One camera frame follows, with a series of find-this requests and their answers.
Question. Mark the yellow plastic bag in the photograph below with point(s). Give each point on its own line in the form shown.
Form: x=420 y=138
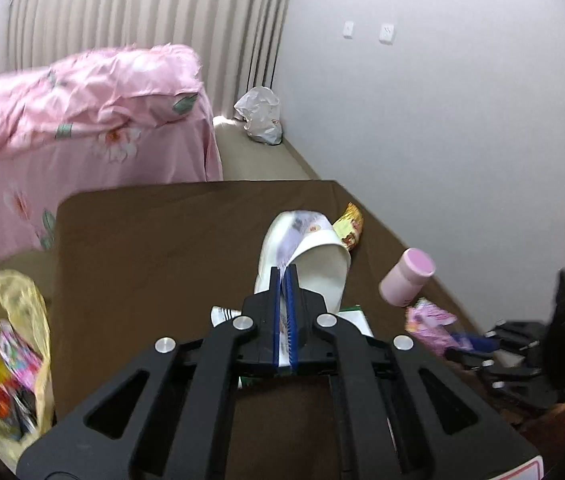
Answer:
x=37 y=400

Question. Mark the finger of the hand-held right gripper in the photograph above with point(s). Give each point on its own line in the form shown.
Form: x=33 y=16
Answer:
x=517 y=382
x=517 y=332

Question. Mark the pink floral bedsheet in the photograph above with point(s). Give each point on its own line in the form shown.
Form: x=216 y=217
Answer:
x=152 y=155

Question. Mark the pink snack packet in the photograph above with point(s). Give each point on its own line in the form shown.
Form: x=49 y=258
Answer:
x=430 y=325

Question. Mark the person's right forearm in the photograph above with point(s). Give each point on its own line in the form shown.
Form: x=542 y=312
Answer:
x=557 y=414

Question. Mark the pink printed packet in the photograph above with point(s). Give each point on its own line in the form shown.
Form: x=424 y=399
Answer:
x=20 y=350

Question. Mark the white snack packet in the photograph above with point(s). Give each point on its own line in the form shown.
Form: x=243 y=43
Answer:
x=322 y=270

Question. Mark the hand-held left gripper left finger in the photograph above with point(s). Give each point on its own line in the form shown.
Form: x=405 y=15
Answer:
x=276 y=320

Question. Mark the pink bottle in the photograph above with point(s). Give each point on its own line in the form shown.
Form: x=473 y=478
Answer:
x=405 y=277

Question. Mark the white plastic bag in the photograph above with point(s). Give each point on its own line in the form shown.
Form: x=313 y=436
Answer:
x=262 y=117

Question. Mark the pink floral duvet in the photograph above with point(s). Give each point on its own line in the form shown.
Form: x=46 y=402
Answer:
x=87 y=85

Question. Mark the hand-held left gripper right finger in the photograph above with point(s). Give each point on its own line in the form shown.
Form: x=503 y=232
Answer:
x=291 y=320

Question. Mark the small yellow snack packet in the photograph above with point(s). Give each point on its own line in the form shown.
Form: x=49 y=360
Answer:
x=350 y=227

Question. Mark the white wall socket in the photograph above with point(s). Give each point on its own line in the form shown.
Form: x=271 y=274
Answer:
x=348 y=30
x=387 y=33

